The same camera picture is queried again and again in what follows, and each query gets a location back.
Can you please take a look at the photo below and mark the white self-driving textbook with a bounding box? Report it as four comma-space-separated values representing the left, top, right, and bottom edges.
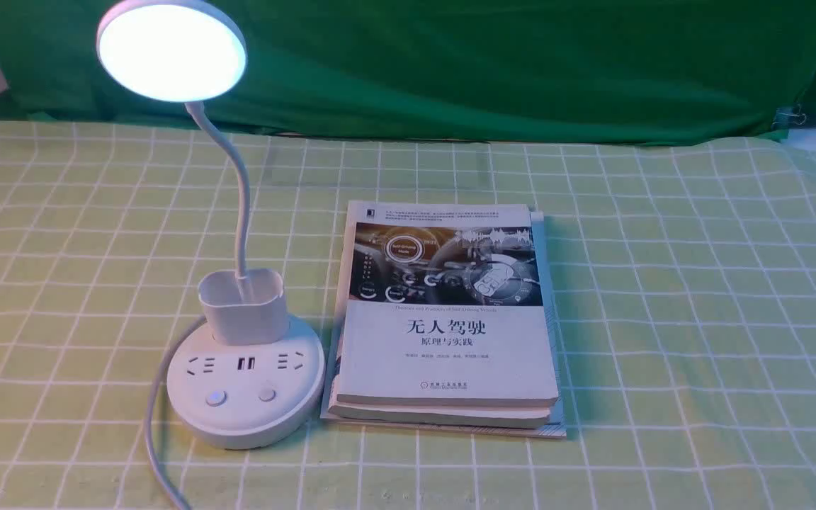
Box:
336, 200, 560, 409

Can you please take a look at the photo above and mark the thin bottom book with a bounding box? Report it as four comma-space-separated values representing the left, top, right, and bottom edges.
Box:
320, 210, 568, 440

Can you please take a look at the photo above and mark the metal binder clip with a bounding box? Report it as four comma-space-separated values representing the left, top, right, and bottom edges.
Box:
771, 104, 808, 130

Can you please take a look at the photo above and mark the white lamp power cable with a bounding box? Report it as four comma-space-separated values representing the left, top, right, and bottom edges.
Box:
143, 316, 208, 510

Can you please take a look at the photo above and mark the green backdrop cloth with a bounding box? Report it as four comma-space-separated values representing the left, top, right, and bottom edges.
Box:
0, 0, 816, 147

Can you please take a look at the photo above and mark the white desk lamp with socket base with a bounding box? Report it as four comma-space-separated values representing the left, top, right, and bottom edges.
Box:
96, 1, 324, 450

